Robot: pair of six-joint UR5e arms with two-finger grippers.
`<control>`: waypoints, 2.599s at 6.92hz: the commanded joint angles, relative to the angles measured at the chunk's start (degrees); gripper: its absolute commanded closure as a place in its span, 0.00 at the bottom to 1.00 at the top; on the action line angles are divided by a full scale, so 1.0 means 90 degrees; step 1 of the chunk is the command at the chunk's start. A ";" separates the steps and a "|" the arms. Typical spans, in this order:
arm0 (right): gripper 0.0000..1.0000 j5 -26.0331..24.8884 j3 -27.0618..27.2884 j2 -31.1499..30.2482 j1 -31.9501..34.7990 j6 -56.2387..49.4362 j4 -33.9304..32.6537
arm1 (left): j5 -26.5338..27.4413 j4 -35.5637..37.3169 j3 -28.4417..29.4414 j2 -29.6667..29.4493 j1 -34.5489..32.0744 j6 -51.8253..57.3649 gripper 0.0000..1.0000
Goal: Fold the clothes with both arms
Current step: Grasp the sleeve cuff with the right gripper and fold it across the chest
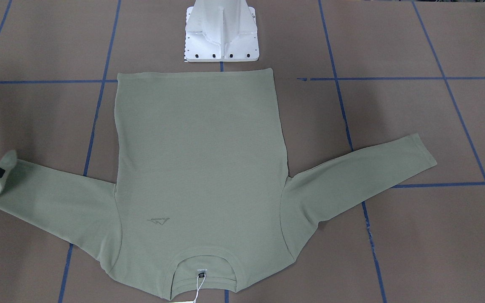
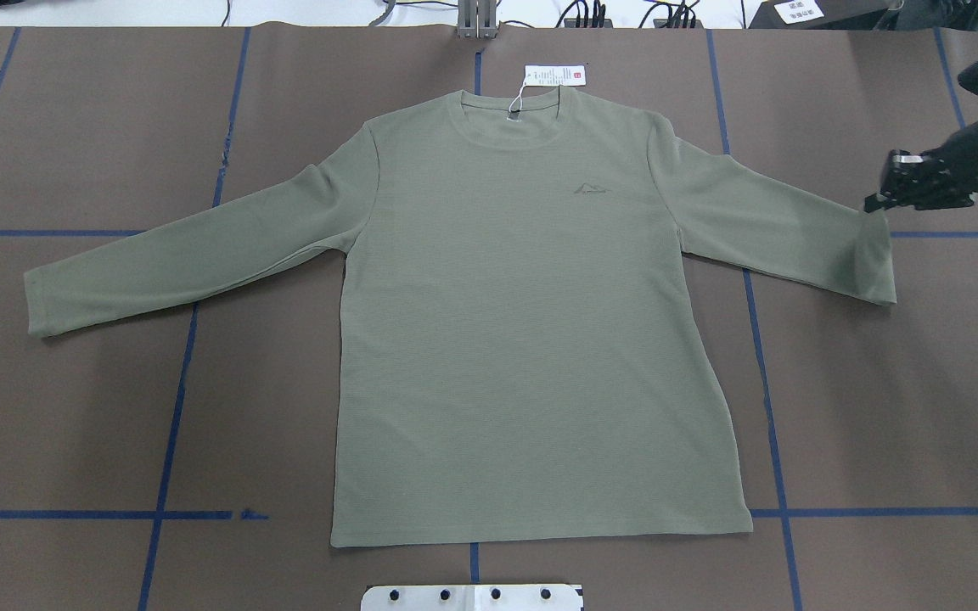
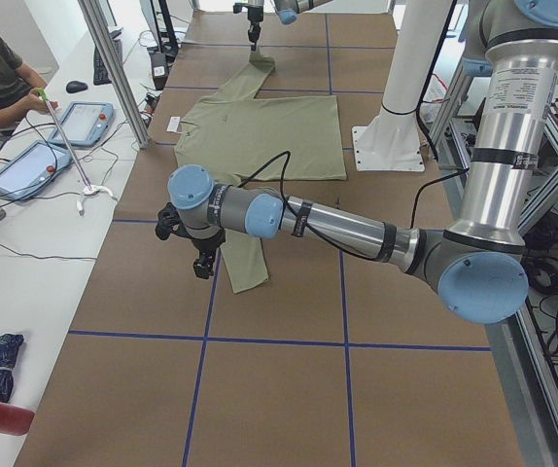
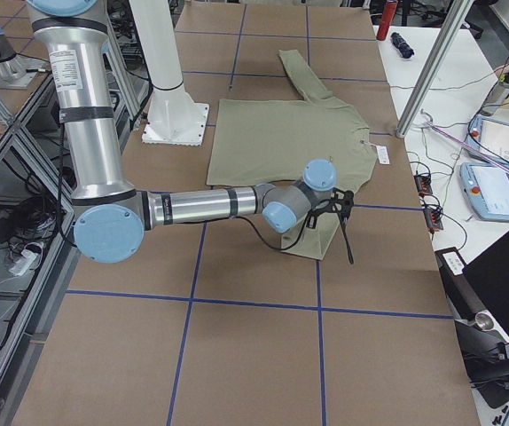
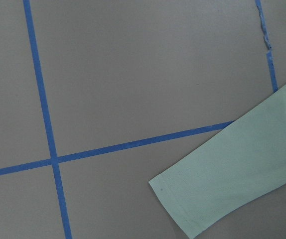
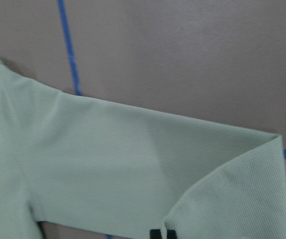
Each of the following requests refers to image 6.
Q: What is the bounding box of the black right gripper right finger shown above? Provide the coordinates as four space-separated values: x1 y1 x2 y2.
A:
166 230 177 239

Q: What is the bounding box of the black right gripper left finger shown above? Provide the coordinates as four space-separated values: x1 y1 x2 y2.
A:
149 229 161 239

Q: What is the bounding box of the sage green long-sleeve shirt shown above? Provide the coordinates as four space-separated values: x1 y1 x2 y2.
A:
0 60 286 239

